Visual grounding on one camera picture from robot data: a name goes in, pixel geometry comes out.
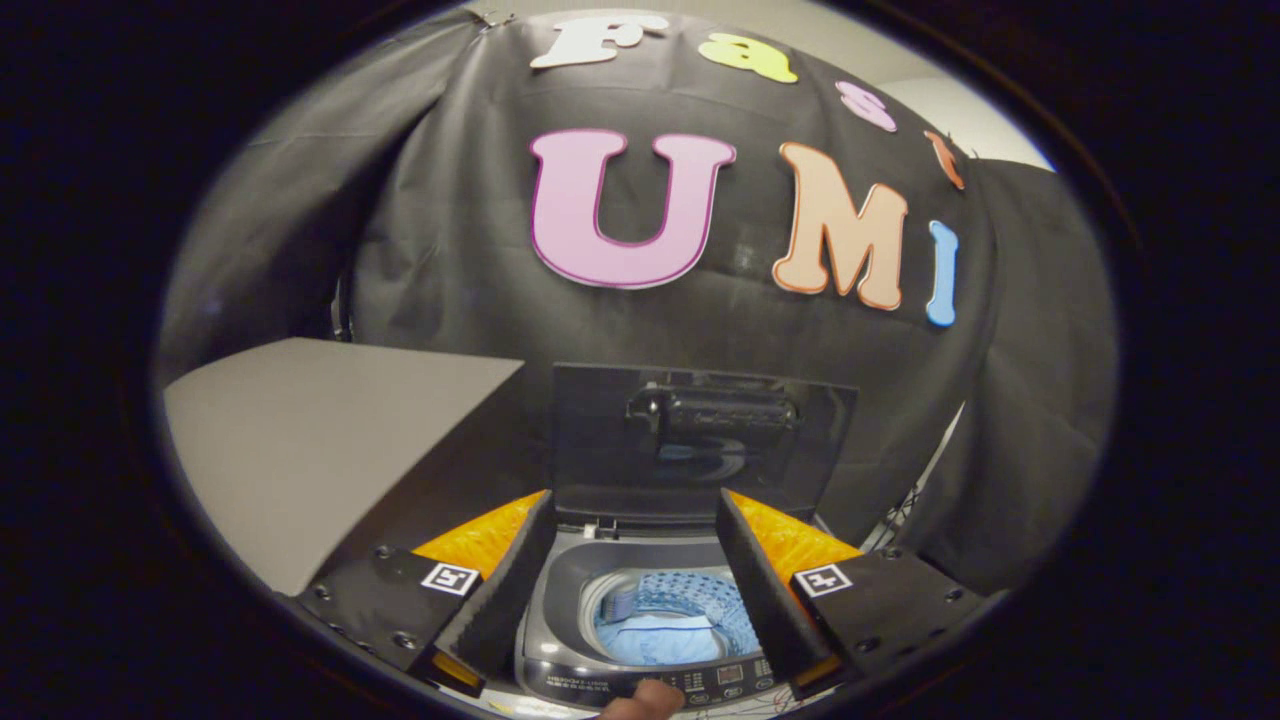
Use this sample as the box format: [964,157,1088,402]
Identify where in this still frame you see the grey cabinet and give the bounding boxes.
[161,336,553,598]

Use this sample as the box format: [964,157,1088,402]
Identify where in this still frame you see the black backdrop cloth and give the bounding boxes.
[155,8,1119,593]

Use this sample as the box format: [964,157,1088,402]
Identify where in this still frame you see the light blue shirt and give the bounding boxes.
[596,590,747,667]

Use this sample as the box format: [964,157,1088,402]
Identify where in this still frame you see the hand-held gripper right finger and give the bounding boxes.
[714,487,1007,702]

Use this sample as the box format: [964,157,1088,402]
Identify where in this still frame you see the dark washing machine lid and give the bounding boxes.
[549,361,860,528]

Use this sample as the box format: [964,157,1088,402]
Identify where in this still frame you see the grey washing machine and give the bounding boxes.
[512,512,853,714]

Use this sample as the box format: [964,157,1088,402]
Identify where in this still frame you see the black cables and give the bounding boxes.
[878,478,933,553]

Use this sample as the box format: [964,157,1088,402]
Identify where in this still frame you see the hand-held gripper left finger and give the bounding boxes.
[289,489,558,699]

